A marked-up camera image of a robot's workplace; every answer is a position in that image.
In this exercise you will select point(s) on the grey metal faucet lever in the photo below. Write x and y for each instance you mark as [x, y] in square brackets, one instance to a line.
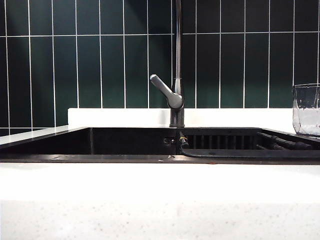
[162, 87]

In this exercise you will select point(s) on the clear faceted glass mug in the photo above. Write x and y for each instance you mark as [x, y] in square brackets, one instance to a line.
[307, 112]

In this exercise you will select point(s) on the black undermount sink basin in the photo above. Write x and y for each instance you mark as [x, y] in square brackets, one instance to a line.
[100, 145]

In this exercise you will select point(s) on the dark metal gooseneck faucet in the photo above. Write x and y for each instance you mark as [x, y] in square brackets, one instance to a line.
[178, 50]

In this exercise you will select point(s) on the small black yellow clip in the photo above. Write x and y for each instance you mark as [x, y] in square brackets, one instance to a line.
[183, 140]

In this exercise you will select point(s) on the black slatted drain basket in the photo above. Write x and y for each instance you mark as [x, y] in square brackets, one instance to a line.
[237, 152]

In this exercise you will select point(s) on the black rack rods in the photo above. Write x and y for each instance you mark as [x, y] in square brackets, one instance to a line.
[285, 142]

